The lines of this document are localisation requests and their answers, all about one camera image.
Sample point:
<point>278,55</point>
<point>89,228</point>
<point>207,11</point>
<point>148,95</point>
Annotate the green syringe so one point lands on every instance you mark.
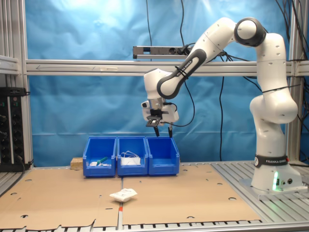
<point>101,159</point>

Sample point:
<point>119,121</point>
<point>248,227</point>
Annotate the chipboard wood block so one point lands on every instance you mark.
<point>77,163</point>

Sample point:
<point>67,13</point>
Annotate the aluminium cross beam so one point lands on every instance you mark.
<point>96,68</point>

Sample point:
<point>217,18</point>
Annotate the stack of white face masks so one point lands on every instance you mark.
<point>130,161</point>

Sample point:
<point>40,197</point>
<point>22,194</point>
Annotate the blue plastic bin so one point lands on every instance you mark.
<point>99,171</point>
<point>131,171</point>
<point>164,154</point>

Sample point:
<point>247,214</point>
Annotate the black gripper camera mount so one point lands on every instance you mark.
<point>153,122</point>

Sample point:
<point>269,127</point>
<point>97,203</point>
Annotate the short aluminium side beam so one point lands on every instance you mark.
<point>8,64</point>

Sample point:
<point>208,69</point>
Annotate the white printed cotton packet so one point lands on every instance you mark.
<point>123,194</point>

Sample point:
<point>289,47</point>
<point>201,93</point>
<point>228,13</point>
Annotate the black socket rack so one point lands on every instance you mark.
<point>14,130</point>

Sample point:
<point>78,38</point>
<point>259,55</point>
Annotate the aluminium frame post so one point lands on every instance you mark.
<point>17,36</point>
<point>295,36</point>

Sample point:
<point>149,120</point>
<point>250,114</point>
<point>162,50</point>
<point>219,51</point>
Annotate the white printed flat packet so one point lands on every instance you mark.
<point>93,164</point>

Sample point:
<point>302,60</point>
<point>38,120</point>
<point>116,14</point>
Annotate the brown cardboard sheet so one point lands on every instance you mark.
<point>188,193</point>
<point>60,193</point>

